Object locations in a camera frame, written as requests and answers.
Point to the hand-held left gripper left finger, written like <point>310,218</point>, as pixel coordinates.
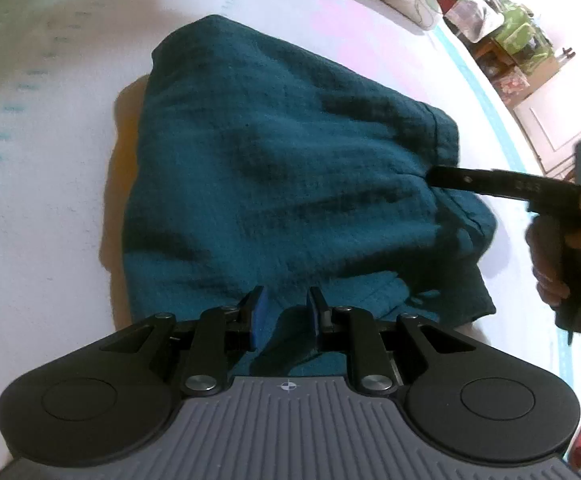
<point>258,321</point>

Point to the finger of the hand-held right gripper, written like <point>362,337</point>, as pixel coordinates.
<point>490,182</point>

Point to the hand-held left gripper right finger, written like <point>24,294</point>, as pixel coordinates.
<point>313,321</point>

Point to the teal pants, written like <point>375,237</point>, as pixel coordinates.
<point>270,160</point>

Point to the person's right hand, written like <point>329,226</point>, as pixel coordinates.
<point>545,260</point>

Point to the white cabinet door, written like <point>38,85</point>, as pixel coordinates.
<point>550,120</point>

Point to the floral patterned box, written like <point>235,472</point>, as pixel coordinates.
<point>510,82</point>

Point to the wooden stool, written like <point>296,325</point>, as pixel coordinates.
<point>490,57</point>

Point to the clear plastic storage box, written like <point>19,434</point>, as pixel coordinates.
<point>470,17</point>

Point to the floral bedsheet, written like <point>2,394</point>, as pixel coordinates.
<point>45,160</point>

